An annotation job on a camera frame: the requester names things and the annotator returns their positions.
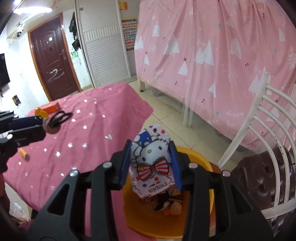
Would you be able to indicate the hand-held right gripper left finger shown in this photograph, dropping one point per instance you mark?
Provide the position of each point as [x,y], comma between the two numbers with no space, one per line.
[124,166]

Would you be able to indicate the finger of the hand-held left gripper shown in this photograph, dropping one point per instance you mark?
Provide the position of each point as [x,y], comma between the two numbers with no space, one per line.
[27,138]
[25,122]

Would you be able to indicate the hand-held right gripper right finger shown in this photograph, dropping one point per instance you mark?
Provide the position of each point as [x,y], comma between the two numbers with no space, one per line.
[177,171]

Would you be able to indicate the cartoon cat tissue packet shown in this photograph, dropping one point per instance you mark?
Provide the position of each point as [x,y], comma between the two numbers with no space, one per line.
[150,162]

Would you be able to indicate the yellow plastic bin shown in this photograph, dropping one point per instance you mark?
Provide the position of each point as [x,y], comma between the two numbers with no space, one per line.
[138,220]

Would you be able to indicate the small orange tube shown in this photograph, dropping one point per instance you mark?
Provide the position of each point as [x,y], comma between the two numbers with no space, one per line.
[23,154]

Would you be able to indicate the orange plastic jar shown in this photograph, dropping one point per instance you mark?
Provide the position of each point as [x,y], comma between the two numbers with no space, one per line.
[40,113]

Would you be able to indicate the orange cardboard box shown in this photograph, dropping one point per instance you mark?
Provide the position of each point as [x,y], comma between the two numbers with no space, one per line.
[52,108]

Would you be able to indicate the black sock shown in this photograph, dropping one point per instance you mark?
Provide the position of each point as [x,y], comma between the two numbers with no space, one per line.
[161,201]

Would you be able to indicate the white plastic bag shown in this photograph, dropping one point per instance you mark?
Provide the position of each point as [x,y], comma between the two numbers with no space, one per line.
[18,209]

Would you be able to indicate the pink star tablecloth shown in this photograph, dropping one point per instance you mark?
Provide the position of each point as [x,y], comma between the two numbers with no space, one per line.
[92,129]

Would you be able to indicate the dark brown door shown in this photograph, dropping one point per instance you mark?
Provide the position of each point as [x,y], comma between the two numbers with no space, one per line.
[53,58]

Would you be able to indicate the brown tufted leather cushion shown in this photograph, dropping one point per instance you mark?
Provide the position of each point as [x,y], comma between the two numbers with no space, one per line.
[254,180]

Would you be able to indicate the white metal chair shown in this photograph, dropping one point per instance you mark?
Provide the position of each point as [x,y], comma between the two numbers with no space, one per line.
[242,125]

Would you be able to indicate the small black hanging bag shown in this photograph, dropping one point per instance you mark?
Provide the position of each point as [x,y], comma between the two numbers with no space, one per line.
[75,45]

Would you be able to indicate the white louvered wardrobe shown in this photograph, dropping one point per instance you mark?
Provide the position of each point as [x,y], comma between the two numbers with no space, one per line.
[104,53]

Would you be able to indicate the black hanging backpack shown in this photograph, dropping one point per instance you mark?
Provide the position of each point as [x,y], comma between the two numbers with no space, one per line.
[73,25]

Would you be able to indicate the ceiling light tube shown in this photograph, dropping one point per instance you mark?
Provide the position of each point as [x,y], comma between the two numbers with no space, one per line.
[32,9]

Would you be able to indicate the colourful chart poster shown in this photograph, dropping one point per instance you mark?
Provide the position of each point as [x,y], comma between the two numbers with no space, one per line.
[129,34]

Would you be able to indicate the orange wardrobe sticker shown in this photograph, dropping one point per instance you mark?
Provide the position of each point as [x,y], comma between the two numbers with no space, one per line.
[123,5]

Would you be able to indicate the black wall television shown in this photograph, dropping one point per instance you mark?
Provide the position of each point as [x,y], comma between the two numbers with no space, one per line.
[3,71]

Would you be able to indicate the white security camera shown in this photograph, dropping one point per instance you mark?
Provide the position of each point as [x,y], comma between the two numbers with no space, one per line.
[19,32]

